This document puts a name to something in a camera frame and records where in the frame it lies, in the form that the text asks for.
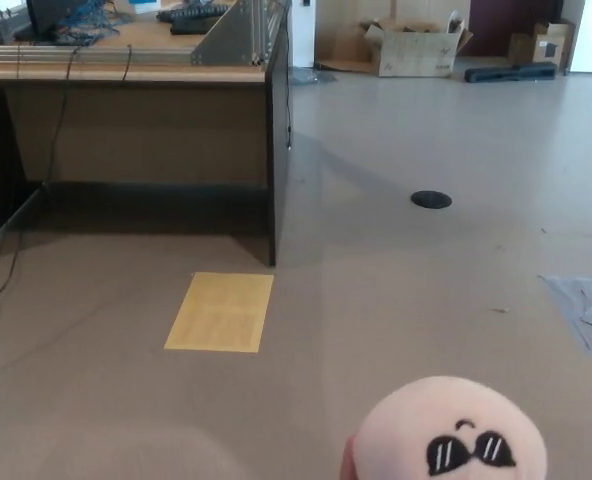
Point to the person's bare hand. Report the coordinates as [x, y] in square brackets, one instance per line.
[348, 460]

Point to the pink plush dumpling with sunglasses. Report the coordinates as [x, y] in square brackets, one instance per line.
[456, 410]

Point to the yellow rectangular floor patch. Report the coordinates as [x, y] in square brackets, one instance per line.
[221, 312]

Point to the grey tape floor patch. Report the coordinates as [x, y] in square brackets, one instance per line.
[571, 305]

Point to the black round floor cover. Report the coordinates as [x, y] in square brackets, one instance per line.
[431, 199]

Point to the wooden desk with dark panels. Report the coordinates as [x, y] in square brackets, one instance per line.
[151, 130]

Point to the clear plastic bag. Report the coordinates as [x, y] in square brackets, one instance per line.
[311, 76]

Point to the large open cardboard box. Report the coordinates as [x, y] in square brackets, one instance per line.
[416, 55]

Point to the flat cardboard sheet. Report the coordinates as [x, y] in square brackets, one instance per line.
[346, 47]

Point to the dark blue flat bag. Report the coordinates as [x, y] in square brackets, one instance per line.
[511, 73]

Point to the small cardboard box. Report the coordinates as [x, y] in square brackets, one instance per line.
[531, 50]

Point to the black keyboard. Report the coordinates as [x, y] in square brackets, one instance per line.
[193, 26]
[191, 10]

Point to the dark red door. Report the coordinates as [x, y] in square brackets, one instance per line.
[511, 20]

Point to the black monitor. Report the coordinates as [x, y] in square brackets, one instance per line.
[46, 15]

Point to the aluminium profile frame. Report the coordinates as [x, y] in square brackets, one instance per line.
[236, 35]

